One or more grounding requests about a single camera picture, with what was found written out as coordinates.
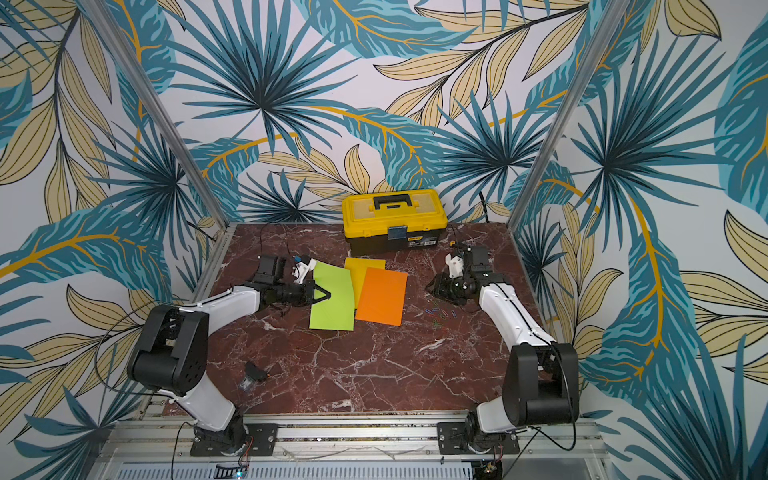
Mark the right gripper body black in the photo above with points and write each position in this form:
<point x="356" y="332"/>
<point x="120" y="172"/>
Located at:
<point x="447" y="288"/>

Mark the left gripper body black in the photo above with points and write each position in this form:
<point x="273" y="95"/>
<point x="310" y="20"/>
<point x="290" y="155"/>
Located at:
<point x="290" y="293"/>

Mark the green paper sheet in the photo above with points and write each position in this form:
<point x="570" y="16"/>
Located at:
<point x="338" y="313"/>

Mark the yellow paper sheet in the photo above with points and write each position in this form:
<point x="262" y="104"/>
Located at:
<point x="358" y="268"/>

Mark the orange paper sheet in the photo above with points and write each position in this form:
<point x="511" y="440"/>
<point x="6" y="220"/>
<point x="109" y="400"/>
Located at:
<point x="382" y="297"/>

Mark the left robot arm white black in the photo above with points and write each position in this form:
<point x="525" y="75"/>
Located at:
<point x="170" y="357"/>

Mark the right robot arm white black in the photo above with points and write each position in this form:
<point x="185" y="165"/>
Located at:
<point x="541" y="381"/>

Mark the small black clip object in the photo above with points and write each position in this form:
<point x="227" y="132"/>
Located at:
<point x="253" y="375"/>

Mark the yellow black toolbox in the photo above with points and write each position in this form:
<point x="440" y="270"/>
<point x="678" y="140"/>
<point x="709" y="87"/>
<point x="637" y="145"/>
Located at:
<point x="389" y="222"/>

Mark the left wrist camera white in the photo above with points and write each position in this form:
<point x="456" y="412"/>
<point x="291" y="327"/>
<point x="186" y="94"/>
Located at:
<point x="302" y="266"/>

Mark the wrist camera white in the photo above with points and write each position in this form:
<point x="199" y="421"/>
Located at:
<point x="455" y="266"/>
<point x="302" y="266"/>

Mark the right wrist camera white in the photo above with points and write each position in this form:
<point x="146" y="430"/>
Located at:
<point x="455" y="266"/>

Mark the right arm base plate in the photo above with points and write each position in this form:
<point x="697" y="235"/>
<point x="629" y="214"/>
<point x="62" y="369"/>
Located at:
<point x="464" y="438"/>

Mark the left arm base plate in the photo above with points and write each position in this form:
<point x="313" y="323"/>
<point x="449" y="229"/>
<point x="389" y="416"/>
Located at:
<point x="256" y="440"/>

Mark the aluminium frame rail front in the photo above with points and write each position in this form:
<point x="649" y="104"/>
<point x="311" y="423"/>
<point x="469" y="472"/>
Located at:
<point x="421" y="445"/>

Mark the right aluminium corner post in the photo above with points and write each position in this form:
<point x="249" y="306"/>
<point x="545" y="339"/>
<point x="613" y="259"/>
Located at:
<point x="594" y="49"/>

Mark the aluminium corner post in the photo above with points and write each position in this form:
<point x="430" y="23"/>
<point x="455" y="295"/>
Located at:
<point x="108" y="29"/>
<point x="594" y="49"/>

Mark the left aluminium corner post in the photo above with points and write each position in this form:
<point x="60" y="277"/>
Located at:
<point x="108" y="29"/>

